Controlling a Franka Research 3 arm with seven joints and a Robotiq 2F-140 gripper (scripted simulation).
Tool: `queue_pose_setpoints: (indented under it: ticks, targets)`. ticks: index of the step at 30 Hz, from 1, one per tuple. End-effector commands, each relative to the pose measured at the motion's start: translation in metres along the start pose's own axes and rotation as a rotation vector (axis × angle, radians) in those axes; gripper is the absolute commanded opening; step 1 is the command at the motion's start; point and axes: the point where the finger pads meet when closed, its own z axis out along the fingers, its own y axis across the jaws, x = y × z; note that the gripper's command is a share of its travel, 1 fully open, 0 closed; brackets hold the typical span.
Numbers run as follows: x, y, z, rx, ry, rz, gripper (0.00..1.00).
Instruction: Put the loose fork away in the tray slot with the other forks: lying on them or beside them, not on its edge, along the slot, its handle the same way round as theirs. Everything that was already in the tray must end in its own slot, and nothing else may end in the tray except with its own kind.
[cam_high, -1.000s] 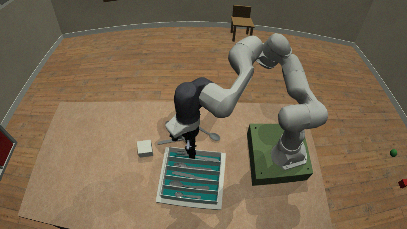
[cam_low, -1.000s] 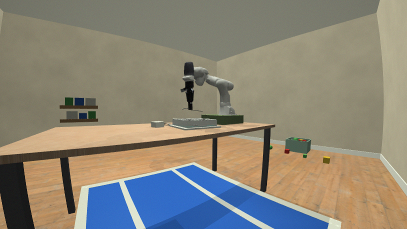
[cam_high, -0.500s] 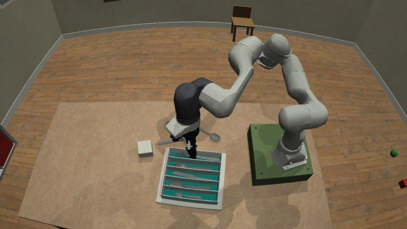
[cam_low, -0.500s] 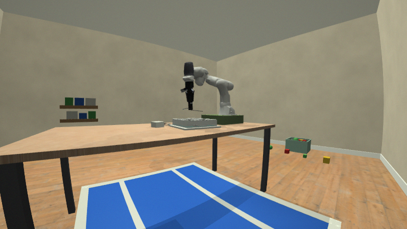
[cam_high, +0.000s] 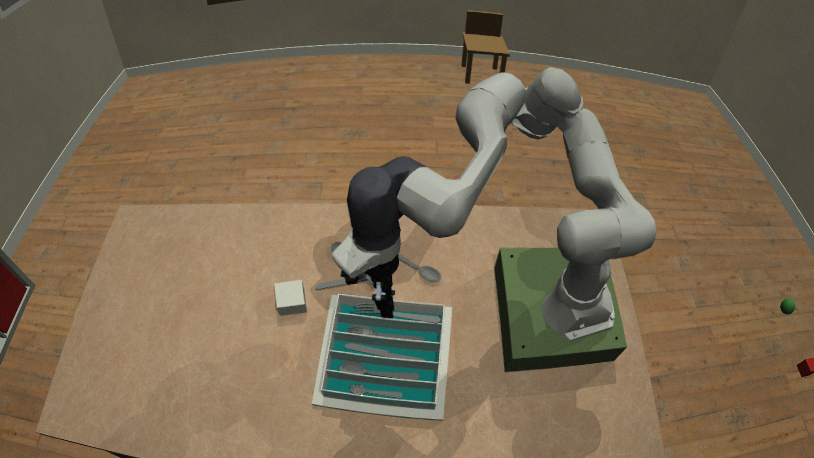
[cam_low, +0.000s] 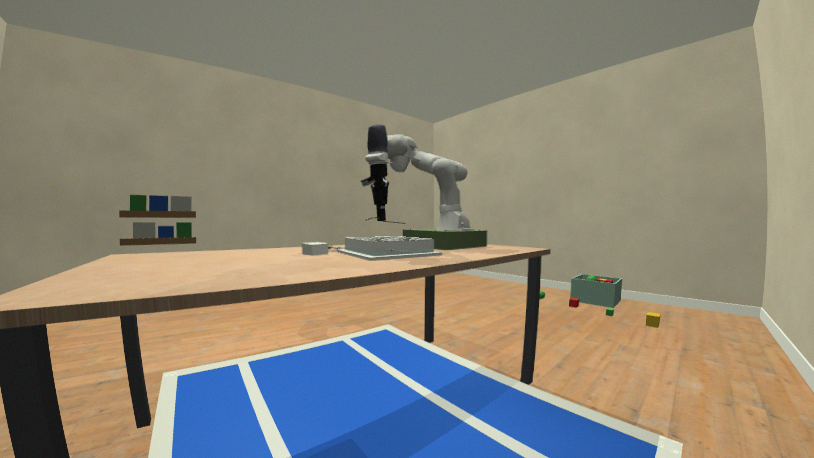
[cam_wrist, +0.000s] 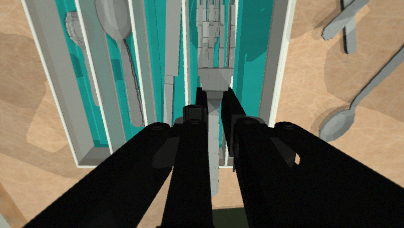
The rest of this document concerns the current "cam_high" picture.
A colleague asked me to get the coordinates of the grey table knife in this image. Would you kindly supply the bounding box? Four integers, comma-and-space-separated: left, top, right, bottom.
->
344, 343, 426, 361
316, 279, 368, 289

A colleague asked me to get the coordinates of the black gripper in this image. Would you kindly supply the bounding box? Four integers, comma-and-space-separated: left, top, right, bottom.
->
365, 254, 399, 319

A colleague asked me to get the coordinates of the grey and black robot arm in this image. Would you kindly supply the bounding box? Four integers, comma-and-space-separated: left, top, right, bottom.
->
332, 67, 657, 341

